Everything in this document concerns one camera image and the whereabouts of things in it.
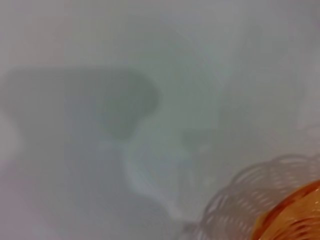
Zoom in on orange wire basket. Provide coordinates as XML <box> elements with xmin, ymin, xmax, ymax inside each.
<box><xmin>184</xmin><ymin>153</ymin><xmax>320</xmax><ymax>240</ymax></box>

